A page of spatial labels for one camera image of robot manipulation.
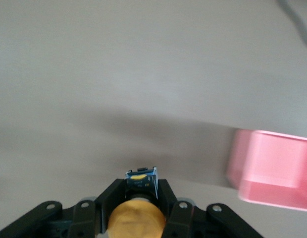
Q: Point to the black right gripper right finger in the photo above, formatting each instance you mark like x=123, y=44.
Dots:
x=172, y=205

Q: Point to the yellow push button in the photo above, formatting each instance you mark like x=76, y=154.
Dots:
x=136, y=218

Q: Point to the pink plastic box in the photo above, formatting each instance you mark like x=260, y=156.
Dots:
x=274, y=171

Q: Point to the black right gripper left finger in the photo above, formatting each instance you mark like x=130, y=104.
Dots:
x=109, y=198

